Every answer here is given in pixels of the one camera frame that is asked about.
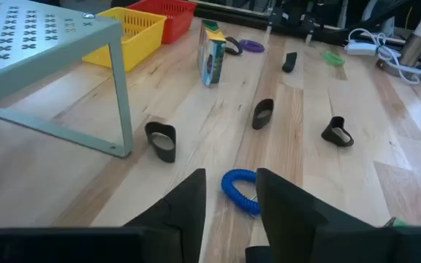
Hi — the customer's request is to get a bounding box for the green coil wristband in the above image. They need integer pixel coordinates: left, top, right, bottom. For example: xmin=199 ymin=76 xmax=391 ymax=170
xmin=322 ymin=50 xmax=346 ymax=67

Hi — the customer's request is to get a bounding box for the white post with metal base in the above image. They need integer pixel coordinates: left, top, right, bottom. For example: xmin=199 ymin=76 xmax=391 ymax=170
xmin=375 ymin=0 xmax=421 ymax=80

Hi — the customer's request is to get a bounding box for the purple coil wristband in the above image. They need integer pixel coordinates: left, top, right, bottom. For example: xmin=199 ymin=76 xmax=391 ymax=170
xmin=238 ymin=39 xmax=265 ymax=53

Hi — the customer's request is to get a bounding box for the red plastic basket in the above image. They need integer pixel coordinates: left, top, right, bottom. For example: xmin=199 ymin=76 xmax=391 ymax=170
xmin=126 ymin=0 xmax=198 ymax=45

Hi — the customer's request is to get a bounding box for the black binder clip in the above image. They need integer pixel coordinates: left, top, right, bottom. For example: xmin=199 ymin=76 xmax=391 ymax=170
xmin=144 ymin=121 xmax=178 ymax=164
xmin=320 ymin=115 xmax=355 ymax=148
xmin=281 ymin=51 xmax=298 ymax=74

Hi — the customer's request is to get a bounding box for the blue coil wristband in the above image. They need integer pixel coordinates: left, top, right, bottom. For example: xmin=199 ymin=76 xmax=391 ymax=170
xmin=220 ymin=168 xmax=262 ymax=217

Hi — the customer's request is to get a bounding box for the small green object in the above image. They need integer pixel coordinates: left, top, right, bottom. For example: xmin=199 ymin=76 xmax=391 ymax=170
xmin=384 ymin=216 xmax=411 ymax=228

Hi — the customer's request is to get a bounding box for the yellow plastic basket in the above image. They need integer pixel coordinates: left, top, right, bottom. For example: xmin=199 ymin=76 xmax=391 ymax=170
xmin=82 ymin=7 xmax=168 ymax=72

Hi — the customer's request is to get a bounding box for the black oval ring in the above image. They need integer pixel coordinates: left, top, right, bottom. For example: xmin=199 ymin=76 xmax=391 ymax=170
xmin=251 ymin=98 xmax=275 ymax=131

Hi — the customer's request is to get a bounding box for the colourful crayon box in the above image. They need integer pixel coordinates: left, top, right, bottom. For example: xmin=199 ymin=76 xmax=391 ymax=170
xmin=196 ymin=20 xmax=227 ymax=88

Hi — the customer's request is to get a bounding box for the white power adapter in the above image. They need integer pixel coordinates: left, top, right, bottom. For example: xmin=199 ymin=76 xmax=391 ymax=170
xmin=344 ymin=40 xmax=379 ymax=56

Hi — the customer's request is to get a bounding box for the pale green metal shelf riser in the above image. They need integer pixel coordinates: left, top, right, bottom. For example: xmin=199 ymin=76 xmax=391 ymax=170
xmin=0 ymin=0 xmax=134 ymax=159

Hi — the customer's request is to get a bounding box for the black coil wristband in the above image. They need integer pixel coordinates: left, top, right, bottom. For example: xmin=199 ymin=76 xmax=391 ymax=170
xmin=224 ymin=36 xmax=243 ymax=56

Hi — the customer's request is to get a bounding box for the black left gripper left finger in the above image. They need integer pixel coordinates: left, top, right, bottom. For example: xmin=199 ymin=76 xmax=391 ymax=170
xmin=124 ymin=168 xmax=208 ymax=263

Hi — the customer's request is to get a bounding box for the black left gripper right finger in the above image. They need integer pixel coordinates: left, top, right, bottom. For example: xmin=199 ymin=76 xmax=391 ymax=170
xmin=256 ymin=167 xmax=378 ymax=263

